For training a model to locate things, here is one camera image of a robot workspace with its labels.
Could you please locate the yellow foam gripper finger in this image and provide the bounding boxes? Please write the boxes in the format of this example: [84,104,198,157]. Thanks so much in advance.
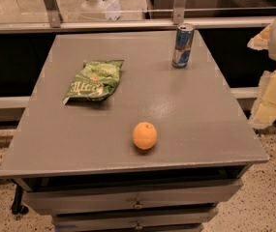
[249,71,276,130]
[247,24,272,50]

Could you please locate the green jalapeno chip bag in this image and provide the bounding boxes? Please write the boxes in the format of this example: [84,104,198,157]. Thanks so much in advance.
[62,60,124,104]

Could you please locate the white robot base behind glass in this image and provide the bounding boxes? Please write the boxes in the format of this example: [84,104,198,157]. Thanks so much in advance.
[80,0,121,21]

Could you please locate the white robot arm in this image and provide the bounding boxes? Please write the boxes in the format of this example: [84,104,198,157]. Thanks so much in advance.
[247,18,276,130]

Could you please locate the blue energy drink can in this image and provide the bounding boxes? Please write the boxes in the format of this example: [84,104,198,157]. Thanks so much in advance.
[172,23,195,69]

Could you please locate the upper grey drawer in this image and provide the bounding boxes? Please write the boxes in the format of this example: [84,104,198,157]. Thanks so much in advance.
[23,179,243,215]

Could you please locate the grey drawer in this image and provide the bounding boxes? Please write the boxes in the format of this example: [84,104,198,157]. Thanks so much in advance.
[52,207,218,232]
[23,179,243,215]

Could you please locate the orange fruit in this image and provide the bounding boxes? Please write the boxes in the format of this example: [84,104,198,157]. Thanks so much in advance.
[132,122,158,150]

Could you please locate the lower grey drawer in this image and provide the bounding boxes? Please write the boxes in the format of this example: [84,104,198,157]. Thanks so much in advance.
[52,207,218,232]

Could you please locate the grey drawer cabinet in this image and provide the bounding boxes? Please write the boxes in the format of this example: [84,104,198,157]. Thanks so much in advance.
[0,31,267,232]

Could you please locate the black caster wheel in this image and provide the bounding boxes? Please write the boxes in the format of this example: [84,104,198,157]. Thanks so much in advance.
[11,186,29,215]

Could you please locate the right metal railing bracket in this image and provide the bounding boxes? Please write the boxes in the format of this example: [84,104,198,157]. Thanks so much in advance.
[172,0,187,24]

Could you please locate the metal railing bracket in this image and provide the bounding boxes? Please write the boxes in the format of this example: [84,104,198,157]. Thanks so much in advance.
[44,0,62,28]
[172,0,187,24]

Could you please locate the left metal railing bracket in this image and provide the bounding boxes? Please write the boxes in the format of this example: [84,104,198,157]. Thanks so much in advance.
[44,0,62,28]

